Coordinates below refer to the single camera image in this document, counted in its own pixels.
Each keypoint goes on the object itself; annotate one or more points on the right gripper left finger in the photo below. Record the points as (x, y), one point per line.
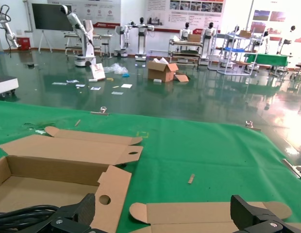
(75, 216)

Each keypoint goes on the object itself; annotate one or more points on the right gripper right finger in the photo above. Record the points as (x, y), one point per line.
(252, 218)

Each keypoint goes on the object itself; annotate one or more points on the grey jointed robot arm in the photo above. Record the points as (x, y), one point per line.
(9, 34)

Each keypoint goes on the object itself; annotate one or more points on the open cardboard mailer box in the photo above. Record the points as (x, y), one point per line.
(189, 213)

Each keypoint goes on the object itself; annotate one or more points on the cardboard box with holed flaps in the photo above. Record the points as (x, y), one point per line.
(55, 150)

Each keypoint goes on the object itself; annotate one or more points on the open cardboard shipping box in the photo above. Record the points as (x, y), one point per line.
(160, 72)

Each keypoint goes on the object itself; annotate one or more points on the red box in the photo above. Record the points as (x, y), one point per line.
(24, 43)

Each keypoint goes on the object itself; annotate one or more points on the small closed cardboard box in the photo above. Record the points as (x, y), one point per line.
(245, 34)
(194, 38)

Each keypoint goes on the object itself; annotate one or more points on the small cardboard scrap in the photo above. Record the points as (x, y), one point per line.
(191, 178)

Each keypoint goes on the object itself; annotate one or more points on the green table cloth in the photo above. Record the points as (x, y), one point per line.
(201, 150)

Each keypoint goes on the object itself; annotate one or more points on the metal binder clip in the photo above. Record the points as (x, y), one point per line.
(253, 128)
(99, 113)

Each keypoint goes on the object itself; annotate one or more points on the white torn tape scrap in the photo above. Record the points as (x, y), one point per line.
(40, 132)

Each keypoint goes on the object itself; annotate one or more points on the printed paper sheet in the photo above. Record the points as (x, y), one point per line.
(117, 93)
(59, 83)
(72, 81)
(80, 85)
(95, 88)

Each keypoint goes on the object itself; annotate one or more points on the plain white paper sheet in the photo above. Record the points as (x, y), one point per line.
(126, 86)

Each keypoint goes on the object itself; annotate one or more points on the white and red carton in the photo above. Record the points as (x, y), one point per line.
(97, 72)

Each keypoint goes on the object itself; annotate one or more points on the wheeled metal cart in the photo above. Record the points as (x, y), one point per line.
(298, 76)

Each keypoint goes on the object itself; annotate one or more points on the blue crumpled item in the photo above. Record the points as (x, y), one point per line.
(125, 75)

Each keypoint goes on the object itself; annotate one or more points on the white wheeled cabinet base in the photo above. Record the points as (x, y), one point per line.
(5, 83)

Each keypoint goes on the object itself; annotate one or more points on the crumpled clear plastic bags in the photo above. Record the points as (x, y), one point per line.
(116, 68)

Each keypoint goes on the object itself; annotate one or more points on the small black floor object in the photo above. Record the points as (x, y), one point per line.
(31, 65)

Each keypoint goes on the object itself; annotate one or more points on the loose cardboard flap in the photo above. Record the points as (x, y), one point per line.
(182, 78)

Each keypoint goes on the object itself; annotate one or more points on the green covered table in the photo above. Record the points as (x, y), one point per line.
(267, 59)

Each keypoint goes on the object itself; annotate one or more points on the white robot on round base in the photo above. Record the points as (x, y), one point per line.
(121, 52)

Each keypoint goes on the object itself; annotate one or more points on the black stool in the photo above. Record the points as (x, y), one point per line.
(105, 44)

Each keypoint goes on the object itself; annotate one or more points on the metal rack table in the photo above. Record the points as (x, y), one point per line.
(184, 54)

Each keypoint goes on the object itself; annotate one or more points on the metal workbench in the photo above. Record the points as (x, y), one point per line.
(70, 37)

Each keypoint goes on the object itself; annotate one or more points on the white humanoid robot black head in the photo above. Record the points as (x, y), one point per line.
(264, 40)
(208, 34)
(185, 32)
(286, 41)

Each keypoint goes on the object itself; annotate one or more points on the white humanoid robot arms outstretched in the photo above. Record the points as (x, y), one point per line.
(140, 38)

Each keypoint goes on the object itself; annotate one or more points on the dark display screen on stand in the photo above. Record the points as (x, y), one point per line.
(48, 17)

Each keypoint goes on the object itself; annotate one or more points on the white tube shelf frame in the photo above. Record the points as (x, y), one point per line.
(229, 65)

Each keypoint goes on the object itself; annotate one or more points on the wall photo panel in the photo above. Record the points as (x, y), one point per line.
(269, 18)

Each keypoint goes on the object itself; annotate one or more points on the white red wall poster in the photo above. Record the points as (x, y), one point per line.
(99, 12)

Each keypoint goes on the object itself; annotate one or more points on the wide wall poster with photos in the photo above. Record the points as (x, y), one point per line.
(184, 14)

